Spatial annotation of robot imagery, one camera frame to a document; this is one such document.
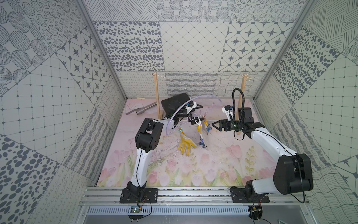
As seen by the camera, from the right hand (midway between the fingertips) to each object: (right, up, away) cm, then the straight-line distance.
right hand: (217, 125), depth 85 cm
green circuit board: (-46, -43, -14) cm, 64 cm away
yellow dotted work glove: (-20, -13, +7) cm, 25 cm away
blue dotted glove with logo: (-10, -4, +3) cm, 11 cm away
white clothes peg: (-11, +2, -1) cm, 12 cm away
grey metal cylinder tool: (-55, +10, +23) cm, 60 cm away
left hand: (-6, +7, +1) cm, 9 cm away
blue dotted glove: (-3, -3, +16) cm, 16 cm away
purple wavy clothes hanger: (-27, +5, -13) cm, 31 cm away
